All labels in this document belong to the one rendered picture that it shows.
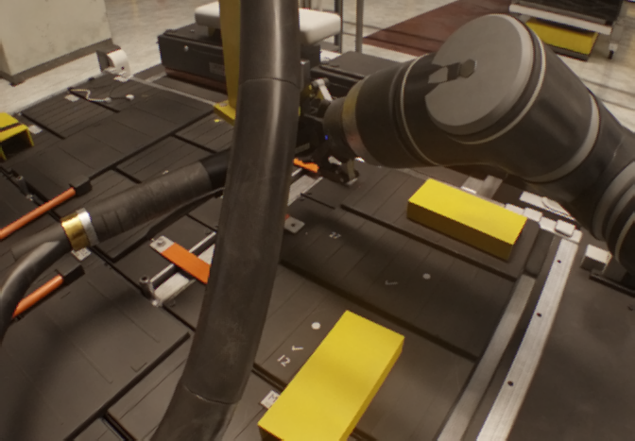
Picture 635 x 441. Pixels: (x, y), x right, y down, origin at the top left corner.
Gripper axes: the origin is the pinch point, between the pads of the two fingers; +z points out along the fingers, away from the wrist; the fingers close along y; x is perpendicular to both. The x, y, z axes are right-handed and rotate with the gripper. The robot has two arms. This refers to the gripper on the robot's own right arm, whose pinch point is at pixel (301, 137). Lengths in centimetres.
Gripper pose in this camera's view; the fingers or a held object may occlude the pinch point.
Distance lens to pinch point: 65.0
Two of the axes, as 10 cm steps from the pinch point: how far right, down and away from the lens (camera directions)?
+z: -5.4, -0.1, 8.4
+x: 7.8, -3.8, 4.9
